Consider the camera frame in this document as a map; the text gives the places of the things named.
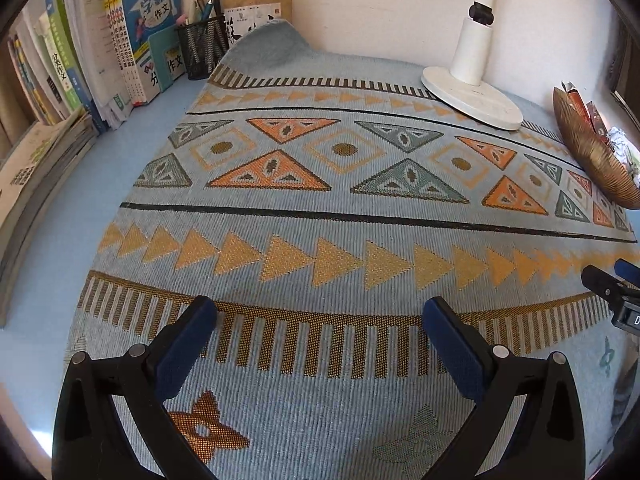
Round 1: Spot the orange anime pen box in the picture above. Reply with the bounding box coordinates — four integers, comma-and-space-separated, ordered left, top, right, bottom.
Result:
586, 101, 608, 139

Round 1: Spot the dark red pen box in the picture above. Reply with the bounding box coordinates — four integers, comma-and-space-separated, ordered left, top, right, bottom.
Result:
562, 81, 592, 128

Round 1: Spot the brown ribbed bowl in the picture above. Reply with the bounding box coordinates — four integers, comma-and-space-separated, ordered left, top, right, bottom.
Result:
552, 87, 640, 210

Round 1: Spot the dark monitor screen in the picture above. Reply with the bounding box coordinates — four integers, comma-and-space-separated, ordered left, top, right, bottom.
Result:
605, 14, 639, 129

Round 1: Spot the white desk lamp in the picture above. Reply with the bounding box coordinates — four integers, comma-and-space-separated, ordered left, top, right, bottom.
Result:
421, 0, 523, 131

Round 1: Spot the stack of flat magazines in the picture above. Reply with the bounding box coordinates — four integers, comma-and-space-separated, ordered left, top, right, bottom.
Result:
1, 108, 96, 324

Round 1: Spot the patterned blue woven mat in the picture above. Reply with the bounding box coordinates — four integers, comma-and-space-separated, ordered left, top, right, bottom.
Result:
68, 22, 639, 479

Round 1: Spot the upright books row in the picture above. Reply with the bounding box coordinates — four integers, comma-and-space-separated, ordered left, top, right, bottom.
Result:
6, 0, 132, 132

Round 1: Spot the teal bookend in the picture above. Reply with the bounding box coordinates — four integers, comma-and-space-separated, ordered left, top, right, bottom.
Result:
149, 27, 186, 92

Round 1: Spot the black mesh pen holder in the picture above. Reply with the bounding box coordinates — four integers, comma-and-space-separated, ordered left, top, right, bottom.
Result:
175, 14, 229, 80

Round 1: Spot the brown cardboard box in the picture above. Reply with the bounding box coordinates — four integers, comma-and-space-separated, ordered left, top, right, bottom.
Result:
222, 0, 293, 46

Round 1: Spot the blue study book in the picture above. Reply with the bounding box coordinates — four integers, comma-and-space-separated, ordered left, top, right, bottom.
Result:
103, 0, 182, 106

